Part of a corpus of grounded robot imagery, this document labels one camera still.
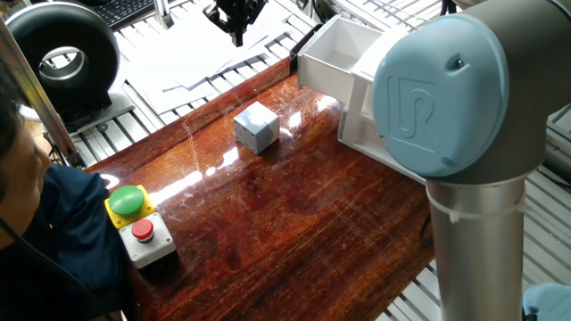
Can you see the white paper sheets stack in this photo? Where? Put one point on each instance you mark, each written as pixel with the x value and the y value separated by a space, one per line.
pixel 187 58

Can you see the person head with dark hair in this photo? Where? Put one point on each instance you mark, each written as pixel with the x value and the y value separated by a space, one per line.
pixel 18 178

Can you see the grey box with red button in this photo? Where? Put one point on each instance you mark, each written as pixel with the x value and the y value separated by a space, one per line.
pixel 149 247

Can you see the aluminium frame post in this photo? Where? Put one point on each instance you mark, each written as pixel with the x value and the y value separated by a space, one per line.
pixel 40 96

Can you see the black keyboard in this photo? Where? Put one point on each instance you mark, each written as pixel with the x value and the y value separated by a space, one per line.
pixel 125 10

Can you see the aluminium slatted workbench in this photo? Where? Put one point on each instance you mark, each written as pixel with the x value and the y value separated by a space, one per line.
pixel 134 129

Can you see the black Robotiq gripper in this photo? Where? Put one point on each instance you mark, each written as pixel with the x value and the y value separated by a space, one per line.
pixel 238 5

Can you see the white plastic drawer cabinet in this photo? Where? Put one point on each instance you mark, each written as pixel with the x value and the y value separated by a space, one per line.
pixel 363 89

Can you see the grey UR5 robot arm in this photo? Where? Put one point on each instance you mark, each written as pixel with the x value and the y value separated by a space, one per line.
pixel 468 111

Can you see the yellow box with green button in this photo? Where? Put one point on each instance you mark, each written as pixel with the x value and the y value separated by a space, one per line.
pixel 128 205

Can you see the small grey box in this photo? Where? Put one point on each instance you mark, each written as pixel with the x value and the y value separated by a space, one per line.
pixel 256 127

